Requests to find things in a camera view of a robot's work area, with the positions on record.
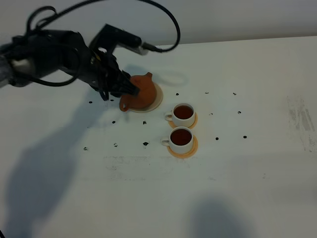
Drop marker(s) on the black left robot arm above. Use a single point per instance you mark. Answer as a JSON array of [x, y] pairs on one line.
[[56, 58]]

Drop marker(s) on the far white teacup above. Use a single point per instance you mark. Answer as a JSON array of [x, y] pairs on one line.
[[183, 110]]

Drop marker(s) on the white teacup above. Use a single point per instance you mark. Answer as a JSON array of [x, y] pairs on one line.
[[183, 110], [180, 140]]

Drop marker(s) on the beige round teapot coaster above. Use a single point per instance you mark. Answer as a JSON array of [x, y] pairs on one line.
[[158, 100]]

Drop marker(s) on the orange cup coaster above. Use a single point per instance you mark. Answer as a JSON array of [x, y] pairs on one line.
[[188, 154], [174, 121]]

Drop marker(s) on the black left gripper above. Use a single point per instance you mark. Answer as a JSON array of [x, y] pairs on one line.
[[110, 78]]

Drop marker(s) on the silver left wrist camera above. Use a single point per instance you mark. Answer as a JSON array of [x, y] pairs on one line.
[[139, 50]]

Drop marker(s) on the brown clay teapot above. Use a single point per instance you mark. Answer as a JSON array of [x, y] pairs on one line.
[[146, 95]]

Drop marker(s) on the far orange cup coaster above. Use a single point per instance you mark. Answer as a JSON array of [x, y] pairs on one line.
[[174, 121]]

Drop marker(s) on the near orange cup coaster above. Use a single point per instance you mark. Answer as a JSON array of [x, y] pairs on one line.
[[188, 154]]

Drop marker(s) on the near white teacup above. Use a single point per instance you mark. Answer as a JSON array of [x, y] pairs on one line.
[[180, 140]]

